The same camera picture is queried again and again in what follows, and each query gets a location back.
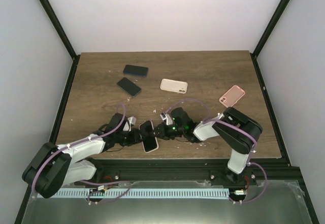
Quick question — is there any black phone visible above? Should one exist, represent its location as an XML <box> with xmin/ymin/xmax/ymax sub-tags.
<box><xmin>139</xmin><ymin>121</ymin><xmax>158</xmax><ymax>152</ymax></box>

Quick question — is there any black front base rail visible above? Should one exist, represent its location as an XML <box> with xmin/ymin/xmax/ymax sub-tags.
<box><xmin>91</xmin><ymin>158</ymin><xmax>303</xmax><ymax>187</ymax></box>

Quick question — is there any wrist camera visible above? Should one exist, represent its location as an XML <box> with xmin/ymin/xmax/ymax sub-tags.
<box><xmin>123</xmin><ymin>116</ymin><xmax>136</xmax><ymax>132</ymax></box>
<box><xmin>160</xmin><ymin>112</ymin><xmax>173</xmax><ymax>125</ymax></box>

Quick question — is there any black right frame post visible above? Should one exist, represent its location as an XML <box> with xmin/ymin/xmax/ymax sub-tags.
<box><xmin>250</xmin><ymin>0</ymin><xmax>303</xmax><ymax>57</ymax></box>

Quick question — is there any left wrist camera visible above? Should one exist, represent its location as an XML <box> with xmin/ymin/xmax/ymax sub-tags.
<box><xmin>123</xmin><ymin>116</ymin><xmax>136</xmax><ymax>132</ymax></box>

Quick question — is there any dark blue phone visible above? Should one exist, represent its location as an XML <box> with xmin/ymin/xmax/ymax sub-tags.
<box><xmin>123</xmin><ymin>65</ymin><xmax>149</xmax><ymax>77</ymax></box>

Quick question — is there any black frame post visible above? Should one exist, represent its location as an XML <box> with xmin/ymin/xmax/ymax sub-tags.
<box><xmin>250</xmin><ymin>0</ymin><xmax>303</xmax><ymax>57</ymax></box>
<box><xmin>27</xmin><ymin>0</ymin><xmax>78</xmax><ymax>59</ymax></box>

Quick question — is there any white phone case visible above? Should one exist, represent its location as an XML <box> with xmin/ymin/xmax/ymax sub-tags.
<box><xmin>138</xmin><ymin>120</ymin><xmax>159</xmax><ymax>153</ymax></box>
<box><xmin>160</xmin><ymin>79</ymin><xmax>188</xmax><ymax>94</ymax></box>

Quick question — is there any white slotted cable duct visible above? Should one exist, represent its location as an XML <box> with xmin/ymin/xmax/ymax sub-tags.
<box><xmin>53</xmin><ymin>188</ymin><xmax>230</xmax><ymax>199</ymax></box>

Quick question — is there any black left frame post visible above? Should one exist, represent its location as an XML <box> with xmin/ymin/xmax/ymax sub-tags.
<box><xmin>27</xmin><ymin>0</ymin><xmax>78</xmax><ymax>59</ymax></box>

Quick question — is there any teal blue phone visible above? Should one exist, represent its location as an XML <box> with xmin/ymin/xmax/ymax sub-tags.
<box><xmin>117</xmin><ymin>77</ymin><xmax>142</xmax><ymax>97</ymax></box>

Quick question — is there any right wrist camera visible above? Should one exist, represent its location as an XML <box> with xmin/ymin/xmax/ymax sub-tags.
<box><xmin>160</xmin><ymin>112</ymin><xmax>173</xmax><ymax>125</ymax></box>

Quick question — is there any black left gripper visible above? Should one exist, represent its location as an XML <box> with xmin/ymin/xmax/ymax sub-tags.
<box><xmin>116</xmin><ymin>129</ymin><xmax>147</xmax><ymax>147</ymax></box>

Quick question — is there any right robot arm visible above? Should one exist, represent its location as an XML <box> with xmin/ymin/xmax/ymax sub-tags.
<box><xmin>144</xmin><ymin>107</ymin><xmax>263</xmax><ymax>185</ymax></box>

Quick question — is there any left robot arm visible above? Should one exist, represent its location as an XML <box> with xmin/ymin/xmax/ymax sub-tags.
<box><xmin>22</xmin><ymin>113</ymin><xmax>142</xmax><ymax>198</ymax></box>

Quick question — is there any pink phone case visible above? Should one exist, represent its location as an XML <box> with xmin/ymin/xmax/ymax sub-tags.
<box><xmin>219</xmin><ymin>85</ymin><xmax>245</xmax><ymax>108</ymax></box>

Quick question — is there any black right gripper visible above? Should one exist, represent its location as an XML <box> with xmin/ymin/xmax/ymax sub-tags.
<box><xmin>150</xmin><ymin>122</ymin><xmax>185</xmax><ymax>141</ymax></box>

